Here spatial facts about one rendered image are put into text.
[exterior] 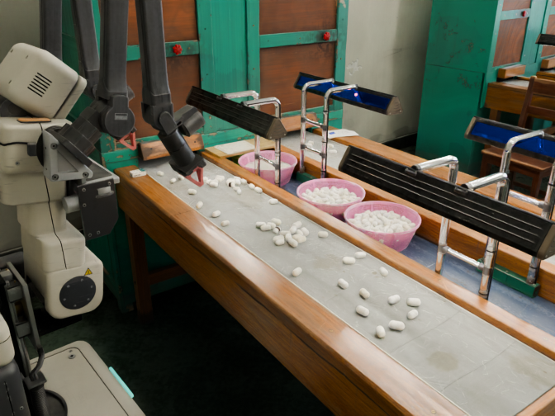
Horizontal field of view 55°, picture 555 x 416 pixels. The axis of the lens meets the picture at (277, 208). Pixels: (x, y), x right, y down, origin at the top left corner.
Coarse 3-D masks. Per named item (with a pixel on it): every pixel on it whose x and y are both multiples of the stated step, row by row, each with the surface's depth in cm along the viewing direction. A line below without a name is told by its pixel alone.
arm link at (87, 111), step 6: (96, 102) 131; (102, 102) 129; (90, 108) 128; (96, 108) 129; (102, 108) 127; (84, 114) 128; (90, 114) 126; (96, 114) 126; (90, 120) 126; (96, 120) 127; (96, 126) 127; (102, 132) 129
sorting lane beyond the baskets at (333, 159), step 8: (296, 136) 285; (312, 136) 285; (320, 136) 285; (288, 144) 272; (296, 144) 272; (320, 144) 272; (336, 144) 272; (312, 152) 262; (328, 152) 262; (344, 152) 262; (320, 160) 251; (328, 160) 251; (336, 160) 251; (336, 168) 241; (552, 256) 169
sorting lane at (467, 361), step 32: (224, 192) 215; (256, 192) 215; (288, 224) 189; (256, 256) 169; (288, 256) 169; (320, 256) 169; (352, 256) 169; (320, 288) 152; (352, 288) 152; (384, 288) 152; (416, 288) 152; (352, 320) 138; (384, 320) 138; (416, 320) 138; (448, 320) 138; (480, 320) 138; (416, 352) 127; (448, 352) 127; (480, 352) 127; (512, 352) 127; (448, 384) 117; (480, 384) 117; (512, 384) 117; (544, 384) 117
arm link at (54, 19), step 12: (48, 0) 150; (60, 0) 152; (48, 12) 151; (60, 12) 154; (48, 24) 152; (60, 24) 155; (48, 36) 153; (60, 36) 156; (48, 48) 154; (60, 48) 157; (60, 60) 158
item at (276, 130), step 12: (192, 96) 220; (204, 96) 214; (216, 96) 208; (204, 108) 211; (216, 108) 205; (228, 108) 200; (252, 108) 189; (228, 120) 198; (240, 120) 191; (252, 120) 187; (264, 120) 182; (276, 120) 178; (252, 132) 186; (264, 132) 180; (276, 132) 179
